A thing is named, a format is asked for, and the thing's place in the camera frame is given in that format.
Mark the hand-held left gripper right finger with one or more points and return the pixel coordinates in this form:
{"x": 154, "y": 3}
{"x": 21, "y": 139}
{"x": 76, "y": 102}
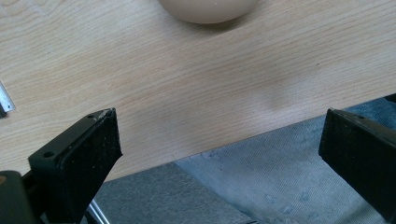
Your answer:
{"x": 361, "y": 152}

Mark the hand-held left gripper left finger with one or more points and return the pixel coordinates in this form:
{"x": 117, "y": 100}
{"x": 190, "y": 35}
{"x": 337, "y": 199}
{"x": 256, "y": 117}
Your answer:
{"x": 77, "y": 168}

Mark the metal table leg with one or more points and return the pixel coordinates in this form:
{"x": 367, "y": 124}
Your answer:
{"x": 98, "y": 213}

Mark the beige round bowl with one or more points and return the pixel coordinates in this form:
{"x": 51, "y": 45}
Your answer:
{"x": 208, "y": 9}

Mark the metal bracket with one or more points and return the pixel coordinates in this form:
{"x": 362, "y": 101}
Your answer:
{"x": 5, "y": 101}

